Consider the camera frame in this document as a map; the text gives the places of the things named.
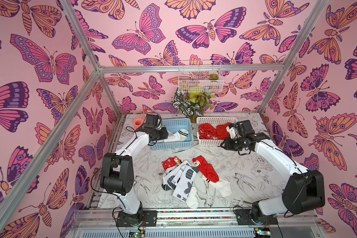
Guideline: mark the potted green leafy plant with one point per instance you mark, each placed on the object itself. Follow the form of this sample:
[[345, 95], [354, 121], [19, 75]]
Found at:
[[192, 104]]

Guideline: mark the white plastic basket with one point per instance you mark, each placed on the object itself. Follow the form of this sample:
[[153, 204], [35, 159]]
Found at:
[[214, 121]]

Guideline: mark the white ankle sock black stripes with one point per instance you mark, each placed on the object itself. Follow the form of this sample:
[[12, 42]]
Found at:
[[224, 187]]

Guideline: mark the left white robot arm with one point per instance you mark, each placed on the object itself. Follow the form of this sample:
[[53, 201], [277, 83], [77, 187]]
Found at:
[[117, 172]]

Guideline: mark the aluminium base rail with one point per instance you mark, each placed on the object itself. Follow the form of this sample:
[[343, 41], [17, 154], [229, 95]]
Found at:
[[198, 223]]

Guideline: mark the light blue plastic basket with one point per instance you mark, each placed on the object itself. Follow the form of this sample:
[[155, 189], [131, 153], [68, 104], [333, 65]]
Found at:
[[173, 126]]

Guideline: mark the small succulent in basket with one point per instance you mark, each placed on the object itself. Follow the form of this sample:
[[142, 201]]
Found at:
[[213, 77]]

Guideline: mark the pink watering can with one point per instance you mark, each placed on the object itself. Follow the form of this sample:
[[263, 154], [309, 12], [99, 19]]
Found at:
[[138, 122]]

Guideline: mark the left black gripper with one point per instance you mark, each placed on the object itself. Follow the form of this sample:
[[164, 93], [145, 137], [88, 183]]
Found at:
[[165, 135]]

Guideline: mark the white sock chevron pattern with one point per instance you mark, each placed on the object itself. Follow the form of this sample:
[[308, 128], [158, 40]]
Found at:
[[180, 181]]

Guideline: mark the red snowflake sock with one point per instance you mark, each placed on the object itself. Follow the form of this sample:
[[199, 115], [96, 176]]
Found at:
[[171, 162]]

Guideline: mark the white wire wall basket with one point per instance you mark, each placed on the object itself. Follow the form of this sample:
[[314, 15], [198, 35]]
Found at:
[[194, 78]]

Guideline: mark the plain white sock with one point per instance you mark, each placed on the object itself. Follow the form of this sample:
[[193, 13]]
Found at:
[[173, 137]]

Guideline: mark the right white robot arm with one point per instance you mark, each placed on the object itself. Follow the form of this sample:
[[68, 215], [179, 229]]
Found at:
[[304, 190]]

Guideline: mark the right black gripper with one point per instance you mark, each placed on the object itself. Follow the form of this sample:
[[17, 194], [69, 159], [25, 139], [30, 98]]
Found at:
[[226, 144]]

